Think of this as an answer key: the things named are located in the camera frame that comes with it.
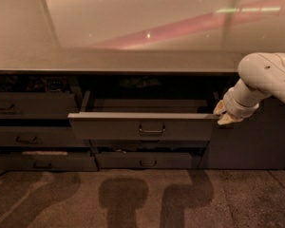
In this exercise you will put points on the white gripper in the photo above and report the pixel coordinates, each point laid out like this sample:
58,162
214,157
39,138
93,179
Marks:
238,107

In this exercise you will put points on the grey drawer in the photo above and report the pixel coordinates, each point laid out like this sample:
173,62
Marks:
142,120
148,145
39,136
45,106
69,161
137,160

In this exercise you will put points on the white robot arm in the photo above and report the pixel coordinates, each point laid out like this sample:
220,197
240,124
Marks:
261,75

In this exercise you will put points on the green snack bag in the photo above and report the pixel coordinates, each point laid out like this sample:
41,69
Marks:
138,82

